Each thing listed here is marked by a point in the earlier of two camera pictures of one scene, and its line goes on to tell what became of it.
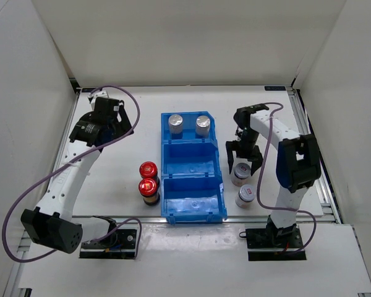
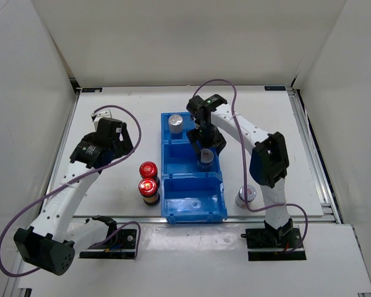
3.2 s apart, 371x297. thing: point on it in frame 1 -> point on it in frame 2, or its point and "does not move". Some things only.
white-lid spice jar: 246,194 does not move
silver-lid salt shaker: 175,124 does not move
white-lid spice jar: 242,172 -> 207,155
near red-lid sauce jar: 148,187 does not move
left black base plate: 123,246 does not move
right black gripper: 256,155 -> 194,136
